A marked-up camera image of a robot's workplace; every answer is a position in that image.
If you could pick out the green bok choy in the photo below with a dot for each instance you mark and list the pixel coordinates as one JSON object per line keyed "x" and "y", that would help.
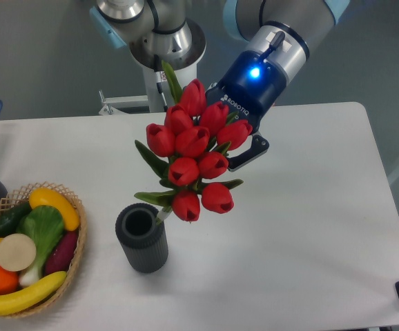
{"x": 45, "y": 226}

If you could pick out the woven wicker basket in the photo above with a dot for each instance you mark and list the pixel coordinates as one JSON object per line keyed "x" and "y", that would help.
{"x": 22, "y": 251}

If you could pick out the red tulip bouquet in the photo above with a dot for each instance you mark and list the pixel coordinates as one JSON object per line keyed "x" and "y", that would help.
{"x": 188, "y": 152}

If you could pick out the dark grey ribbed vase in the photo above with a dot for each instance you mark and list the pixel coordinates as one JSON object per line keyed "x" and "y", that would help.
{"x": 142, "y": 239}

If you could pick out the yellow banana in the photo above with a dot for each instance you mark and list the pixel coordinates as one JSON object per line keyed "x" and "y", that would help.
{"x": 23, "y": 299}

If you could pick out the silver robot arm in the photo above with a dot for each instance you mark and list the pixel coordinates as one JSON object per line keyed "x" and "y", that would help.
{"x": 280, "y": 37}

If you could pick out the dark green cucumber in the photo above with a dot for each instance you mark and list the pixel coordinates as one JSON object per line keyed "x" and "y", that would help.
{"x": 9, "y": 220}

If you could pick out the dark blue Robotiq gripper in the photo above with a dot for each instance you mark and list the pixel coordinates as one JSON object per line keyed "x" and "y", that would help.
{"x": 250, "y": 87}

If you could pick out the purple sweet potato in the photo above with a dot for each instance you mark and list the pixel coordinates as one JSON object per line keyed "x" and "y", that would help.
{"x": 62, "y": 255}

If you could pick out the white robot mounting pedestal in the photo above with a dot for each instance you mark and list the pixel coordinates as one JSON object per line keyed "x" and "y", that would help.
{"x": 158, "y": 97}

